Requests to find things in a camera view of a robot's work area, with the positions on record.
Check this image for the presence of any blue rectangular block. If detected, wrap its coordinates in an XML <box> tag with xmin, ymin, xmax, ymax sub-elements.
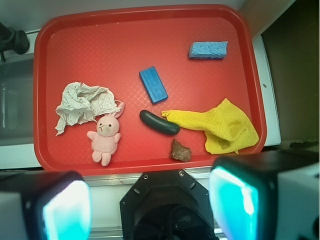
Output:
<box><xmin>139</xmin><ymin>66</ymin><xmax>169</xmax><ymax>104</ymax></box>

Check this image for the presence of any brown rock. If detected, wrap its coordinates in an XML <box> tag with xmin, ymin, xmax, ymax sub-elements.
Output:
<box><xmin>169</xmin><ymin>138</ymin><xmax>192</xmax><ymax>162</ymax></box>

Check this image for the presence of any dark green cucumber toy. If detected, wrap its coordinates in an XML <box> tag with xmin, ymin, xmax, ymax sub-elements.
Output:
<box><xmin>139</xmin><ymin>110</ymin><xmax>181</xmax><ymax>136</ymax></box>

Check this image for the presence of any light blue sponge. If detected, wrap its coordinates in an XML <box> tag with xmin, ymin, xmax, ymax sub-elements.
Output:
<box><xmin>188</xmin><ymin>41</ymin><xmax>228</xmax><ymax>60</ymax></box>

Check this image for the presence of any red plastic tray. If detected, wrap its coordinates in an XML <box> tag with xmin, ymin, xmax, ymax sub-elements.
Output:
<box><xmin>33</xmin><ymin>4</ymin><xmax>267</xmax><ymax>176</ymax></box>

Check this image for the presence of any crumpled white paper towel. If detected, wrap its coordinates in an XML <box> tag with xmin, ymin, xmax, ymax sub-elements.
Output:
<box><xmin>55</xmin><ymin>82</ymin><xmax>121</xmax><ymax>136</ymax></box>

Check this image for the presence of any yellow cloth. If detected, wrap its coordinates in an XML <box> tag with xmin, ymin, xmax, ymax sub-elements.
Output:
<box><xmin>161</xmin><ymin>98</ymin><xmax>260</xmax><ymax>155</ymax></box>

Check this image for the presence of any black clamp knob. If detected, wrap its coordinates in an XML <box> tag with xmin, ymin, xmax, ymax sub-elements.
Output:
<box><xmin>0</xmin><ymin>23</ymin><xmax>30</xmax><ymax>63</ymax></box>

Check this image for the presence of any black octagonal mount base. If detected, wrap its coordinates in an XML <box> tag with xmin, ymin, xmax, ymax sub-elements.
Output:
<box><xmin>119</xmin><ymin>169</ymin><xmax>218</xmax><ymax>240</ymax></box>

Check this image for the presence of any pink plush bunny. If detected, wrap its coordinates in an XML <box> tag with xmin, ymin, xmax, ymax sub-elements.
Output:
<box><xmin>86</xmin><ymin>100</ymin><xmax>125</xmax><ymax>167</ymax></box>

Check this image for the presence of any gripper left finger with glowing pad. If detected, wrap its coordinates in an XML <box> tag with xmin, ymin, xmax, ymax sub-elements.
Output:
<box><xmin>0</xmin><ymin>171</ymin><xmax>93</xmax><ymax>240</ymax></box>

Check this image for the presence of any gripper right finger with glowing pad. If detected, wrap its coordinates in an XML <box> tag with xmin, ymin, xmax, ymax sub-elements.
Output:
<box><xmin>208</xmin><ymin>150</ymin><xmax>320</xmax><ymax>240</ymax></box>

